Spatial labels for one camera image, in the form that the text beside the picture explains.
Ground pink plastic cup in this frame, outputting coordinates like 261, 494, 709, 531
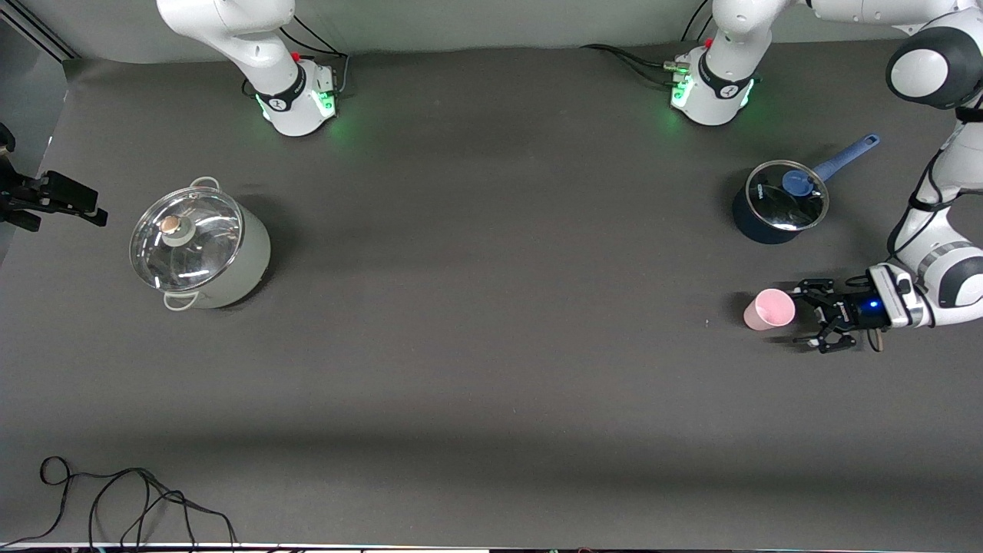
743, 288, 797, 332

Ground glass lid with blue knob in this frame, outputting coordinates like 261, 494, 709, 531
746, 160, 830, 232

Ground dark blue saucepan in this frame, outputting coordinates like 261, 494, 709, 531
731, 134, 882, 245

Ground glass lid with copper knob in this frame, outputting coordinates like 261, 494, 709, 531
129, 187, 244, 293

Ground dark grey table mat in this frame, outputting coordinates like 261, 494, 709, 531
0, 31, 983, 548

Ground aluminium profile rail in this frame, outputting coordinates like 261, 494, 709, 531
0, 0, 78, 61

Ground pale grey two-handled stockpot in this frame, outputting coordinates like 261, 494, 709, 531
129, 176, 272, 312

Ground thin black loose cable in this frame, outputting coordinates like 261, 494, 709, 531
0, 456, 239, 548

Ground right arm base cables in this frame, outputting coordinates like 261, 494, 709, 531
244, 15, 352, 99

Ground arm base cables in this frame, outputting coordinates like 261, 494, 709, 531
244, 15, 352, 99
580, 0, 715, 87

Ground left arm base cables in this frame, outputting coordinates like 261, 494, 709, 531
580, 0, 715, 87

